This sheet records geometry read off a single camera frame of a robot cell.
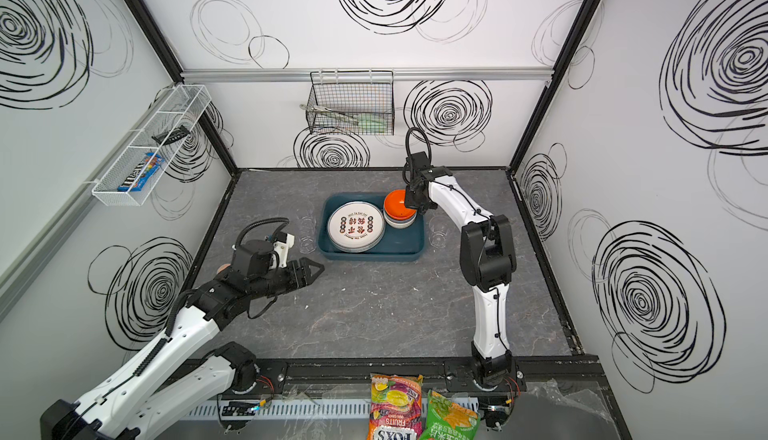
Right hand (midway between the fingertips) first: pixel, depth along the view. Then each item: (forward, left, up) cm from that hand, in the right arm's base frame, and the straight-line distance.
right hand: (412, 201), depth 97 cm
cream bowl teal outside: (-6, +5, -5) cm, 9 cm away
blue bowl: (-5, +4, -3) cm, 7 cm away
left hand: (-27, +25, +5) cm, 37 cm away
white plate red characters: (-5, +19, -7) cm, 21 cm away
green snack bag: (-57, -6, -7) cm, 57 cm away
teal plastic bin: (-9, +5, -13) cm, 17 cm away
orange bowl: (-1, +6, 0) cm, 6 cm away
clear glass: (-6, -9, -9) cm, 14 cm away
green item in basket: (+11, +13, +23) cm, 28 cm away
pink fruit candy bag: (-55, +5, -7) cm, 55 cm away
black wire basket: (+26, +16, +23) cm, 38 cm away
